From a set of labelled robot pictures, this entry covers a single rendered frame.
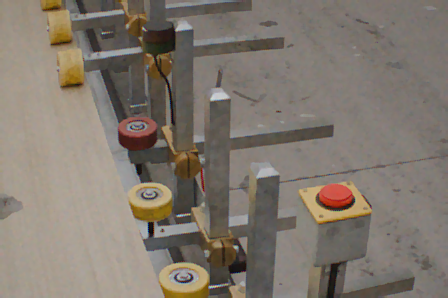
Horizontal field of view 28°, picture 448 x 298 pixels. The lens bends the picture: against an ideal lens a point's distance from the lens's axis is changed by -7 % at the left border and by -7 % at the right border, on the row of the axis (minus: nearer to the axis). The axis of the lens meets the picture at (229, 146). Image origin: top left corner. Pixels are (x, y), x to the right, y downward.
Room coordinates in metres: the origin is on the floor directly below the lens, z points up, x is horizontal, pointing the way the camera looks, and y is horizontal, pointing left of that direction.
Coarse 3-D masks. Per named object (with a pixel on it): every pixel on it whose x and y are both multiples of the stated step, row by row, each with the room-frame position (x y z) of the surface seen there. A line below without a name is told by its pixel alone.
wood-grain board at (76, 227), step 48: (0, 0) 2.42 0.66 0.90; (0, 48) 2.08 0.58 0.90; (48, 48) 2.07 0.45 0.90; (0, 96) 1.81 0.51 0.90; (48, 96) 1.81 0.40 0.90; (0, 144) 1.60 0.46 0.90; (48, 144) 1.60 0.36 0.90; (96, 144) 1.60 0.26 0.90; (0, 192) 1.42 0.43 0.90; (48, 192) 1.42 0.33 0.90; (96, 192) 1.43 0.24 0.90; (0, 240) 1.26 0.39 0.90; (48, 240) 1.27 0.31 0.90; (96, 240) 1.28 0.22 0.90; (0, 288) 1.13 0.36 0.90; (48, 288) 1.14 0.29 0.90; (96, 288) 1.14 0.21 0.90; (144, 288) 1.15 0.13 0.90
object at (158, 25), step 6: (150, 24) 1.64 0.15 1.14; (156, 24) 1.64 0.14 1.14; (162, 24) 1.64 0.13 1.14; (168, 24) 1.64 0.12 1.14; (150, 30) 1.61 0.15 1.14; (156, 30) 1.61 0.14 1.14; (162, 30) 1.61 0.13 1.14; (162, 42) 1.61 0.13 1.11; (150, 54) 1.62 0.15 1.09; (174, 54) 1.63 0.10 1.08; (156, 60) 1.63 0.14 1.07; (174, 60) 1.63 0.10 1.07; (156, 66) 1.63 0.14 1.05; (162, 72) 1.64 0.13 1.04; (168, 84) 1.64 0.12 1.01; (168, 90) 1.64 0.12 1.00
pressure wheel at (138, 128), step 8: (128, 120) 1.69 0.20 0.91; (136, 120) 1.69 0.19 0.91; (144, 120) 1.69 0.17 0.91; (120, 128) 1.65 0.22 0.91; (128, 128) 1.66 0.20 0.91; (136, 128) 1.66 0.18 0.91; (144, 128) 1.66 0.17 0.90; (152, 128) 1.66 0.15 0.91; (120, 136) 1.64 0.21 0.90; (128, 136) 1.63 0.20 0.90; (136, 136) 1.63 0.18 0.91; (144, 136) 1.63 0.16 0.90; (152, 136) 1.64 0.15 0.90; (120, 144) 1.64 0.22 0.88; (128, 144) 1.63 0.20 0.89; (136, 144) 1.63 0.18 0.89; (144, 144) 1.63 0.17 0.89; (152, 144) 1.64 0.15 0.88; (136, 168) 1.66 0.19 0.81
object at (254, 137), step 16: (256, 128) 1.74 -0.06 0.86; (272, 128) 1.75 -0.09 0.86; (288, 128) 1.75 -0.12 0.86; (304, 128) 1.75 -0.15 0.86; (320, 128) 1.76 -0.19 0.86; (160, 144) 1.67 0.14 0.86; (240, 144) 1.71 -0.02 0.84; (256, 144) 1.72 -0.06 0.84; (272, 144) 1.73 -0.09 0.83; (144, 160) 1.65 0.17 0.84
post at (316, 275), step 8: (344, 264) 0.91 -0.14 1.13; (312, 272) 0.92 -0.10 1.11; (320, 272) 0.90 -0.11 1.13; (336, 272) 0.90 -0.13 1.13; (344, 272) 0.91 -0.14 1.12; (312, 280) 0.92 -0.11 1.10; (320, 280) 0.90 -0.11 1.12; (328, 280) 0.90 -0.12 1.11; (336, 280) 0.91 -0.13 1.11; (312, 288) 0.92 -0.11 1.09; (320, 288) 0.90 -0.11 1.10; (328, 288) 0.90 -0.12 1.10; (336, 288) 0.91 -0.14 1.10; (312, 296) 0.92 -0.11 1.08; (320, 296) 0.90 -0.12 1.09; (328, 296) 0.90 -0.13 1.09; (336, 296) 0.91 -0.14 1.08
